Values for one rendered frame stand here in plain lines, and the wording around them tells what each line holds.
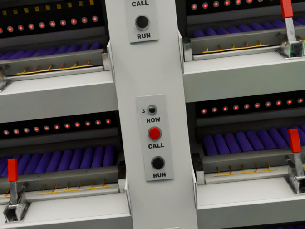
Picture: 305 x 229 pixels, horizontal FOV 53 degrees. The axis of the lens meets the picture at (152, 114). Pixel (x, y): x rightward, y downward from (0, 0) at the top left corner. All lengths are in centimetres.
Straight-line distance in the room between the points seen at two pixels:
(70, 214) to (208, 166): 23
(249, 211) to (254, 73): 20
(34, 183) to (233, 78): 36
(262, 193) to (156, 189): 16
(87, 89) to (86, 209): 18
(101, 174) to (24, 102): 17
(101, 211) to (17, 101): 20
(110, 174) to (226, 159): 19
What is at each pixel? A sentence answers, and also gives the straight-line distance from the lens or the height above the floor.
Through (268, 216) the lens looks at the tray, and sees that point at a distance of 51.
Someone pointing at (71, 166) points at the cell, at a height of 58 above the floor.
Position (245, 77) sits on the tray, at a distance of 45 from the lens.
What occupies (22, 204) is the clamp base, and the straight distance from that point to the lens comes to 53.
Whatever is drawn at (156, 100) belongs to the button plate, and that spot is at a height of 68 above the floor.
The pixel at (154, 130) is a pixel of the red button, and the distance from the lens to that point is 43.
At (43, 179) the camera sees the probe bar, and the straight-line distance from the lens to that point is 55.
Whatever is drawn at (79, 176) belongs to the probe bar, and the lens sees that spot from 53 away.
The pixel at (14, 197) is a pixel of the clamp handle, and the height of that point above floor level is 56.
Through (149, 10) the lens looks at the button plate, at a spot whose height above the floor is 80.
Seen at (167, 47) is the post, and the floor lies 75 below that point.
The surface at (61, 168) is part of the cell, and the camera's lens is 57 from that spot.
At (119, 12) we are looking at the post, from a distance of 44.
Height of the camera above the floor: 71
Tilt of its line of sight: 6 degrees down
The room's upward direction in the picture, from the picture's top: 6 degrees counter-clockwise
